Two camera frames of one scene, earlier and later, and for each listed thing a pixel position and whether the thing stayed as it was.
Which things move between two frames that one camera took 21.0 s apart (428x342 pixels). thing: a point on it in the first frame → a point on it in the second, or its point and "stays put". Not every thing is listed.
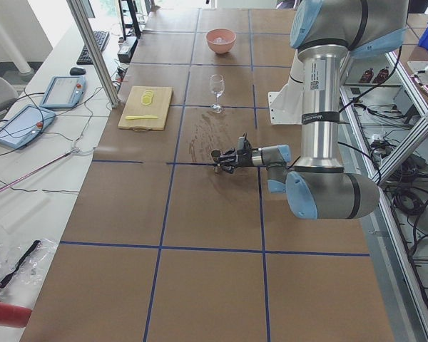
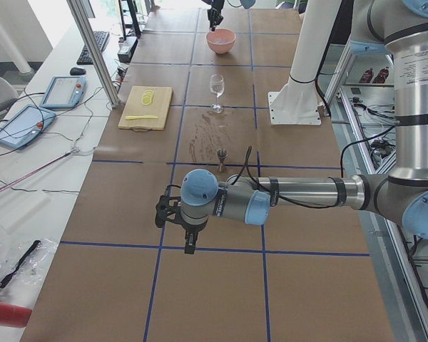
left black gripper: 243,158 → 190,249
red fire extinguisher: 6,314 stays put
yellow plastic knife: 140,117 stays put
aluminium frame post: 94,51 stays put
